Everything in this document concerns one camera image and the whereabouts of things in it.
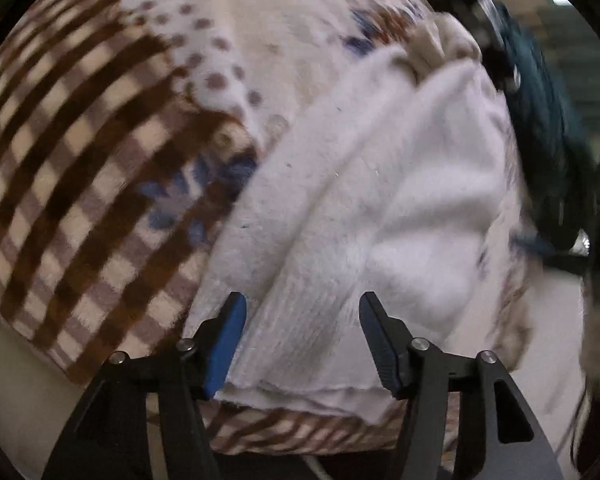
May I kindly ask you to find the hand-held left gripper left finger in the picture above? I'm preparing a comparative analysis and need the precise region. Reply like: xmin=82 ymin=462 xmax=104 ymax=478
xmin=40 ymin=291 xmax=248 ymax=480

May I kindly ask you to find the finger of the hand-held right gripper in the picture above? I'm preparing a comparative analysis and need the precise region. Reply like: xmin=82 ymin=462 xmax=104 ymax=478
xmin=415 ymin=0 xmax=523 ymax=93
xmin=510 ymin=230 xmax=593 ymax=276

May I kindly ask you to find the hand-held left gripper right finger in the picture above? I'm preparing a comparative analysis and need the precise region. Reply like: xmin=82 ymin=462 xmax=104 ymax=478
xmin=358 ymin=291 xmax=566 ymax=480

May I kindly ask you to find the white fleece garment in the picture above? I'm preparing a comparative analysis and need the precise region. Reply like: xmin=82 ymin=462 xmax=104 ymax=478
xmin=182 ymin=42 xmax=513 ymax=423

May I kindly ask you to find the teal plush blanket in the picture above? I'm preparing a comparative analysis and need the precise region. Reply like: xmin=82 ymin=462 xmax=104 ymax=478
xmin=500 ymin=10 xmax=598 ymax=261

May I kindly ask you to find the floral cream bed blanket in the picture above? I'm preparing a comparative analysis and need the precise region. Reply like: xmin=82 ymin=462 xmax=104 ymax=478
xmin=0 ymin=0 xmax=536 ymax=456

